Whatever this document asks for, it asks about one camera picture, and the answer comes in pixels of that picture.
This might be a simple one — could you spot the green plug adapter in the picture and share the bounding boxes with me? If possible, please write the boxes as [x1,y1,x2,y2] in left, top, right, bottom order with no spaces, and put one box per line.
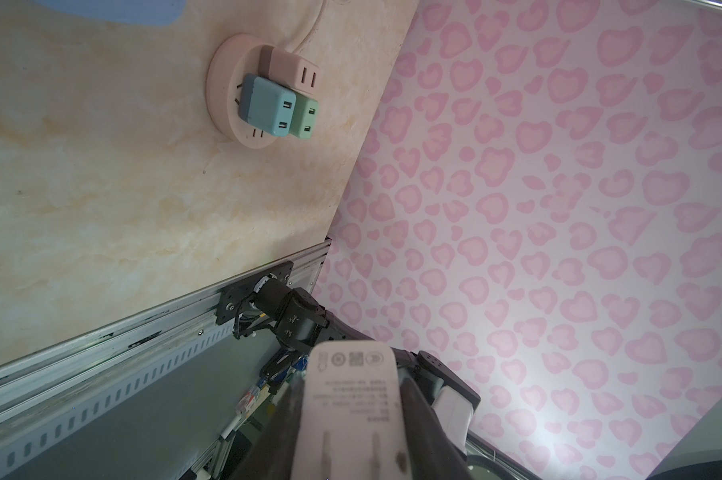
[289,93,319,139]

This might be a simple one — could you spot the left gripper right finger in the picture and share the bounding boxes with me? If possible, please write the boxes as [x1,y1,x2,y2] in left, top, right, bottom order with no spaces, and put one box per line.
[400,378,471,480]

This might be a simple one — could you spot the pink power strip cable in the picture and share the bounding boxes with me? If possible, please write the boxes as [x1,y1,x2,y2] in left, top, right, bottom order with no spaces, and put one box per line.
[282,0,329,55]

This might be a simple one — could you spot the white plug adapter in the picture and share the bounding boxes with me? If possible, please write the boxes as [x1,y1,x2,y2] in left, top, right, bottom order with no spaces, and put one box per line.
[290,340,413,480]

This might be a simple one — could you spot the pink round power strip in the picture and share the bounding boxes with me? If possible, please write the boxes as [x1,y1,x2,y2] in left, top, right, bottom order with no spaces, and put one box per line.
[205,33,277,150]

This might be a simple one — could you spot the teal plug adapter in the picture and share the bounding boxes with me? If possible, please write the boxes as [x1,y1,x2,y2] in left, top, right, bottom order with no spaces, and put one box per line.
[238,74,297,137]

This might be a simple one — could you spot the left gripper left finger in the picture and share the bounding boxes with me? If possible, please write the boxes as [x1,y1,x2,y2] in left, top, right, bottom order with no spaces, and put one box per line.
[228,379,305,480]

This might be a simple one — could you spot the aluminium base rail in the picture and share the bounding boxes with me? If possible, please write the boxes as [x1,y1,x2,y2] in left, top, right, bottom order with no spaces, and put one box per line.
[0,242,329,479]

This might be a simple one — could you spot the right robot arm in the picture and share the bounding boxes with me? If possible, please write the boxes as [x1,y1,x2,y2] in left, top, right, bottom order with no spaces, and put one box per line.
[216,274,481,456]

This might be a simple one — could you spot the pink plug adapter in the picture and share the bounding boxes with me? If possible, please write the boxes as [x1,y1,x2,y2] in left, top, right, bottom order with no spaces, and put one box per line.
[258,45,321,98]

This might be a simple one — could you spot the blue square power strip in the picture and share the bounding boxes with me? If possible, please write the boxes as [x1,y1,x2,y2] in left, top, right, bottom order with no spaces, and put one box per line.
[35,0,187,26]

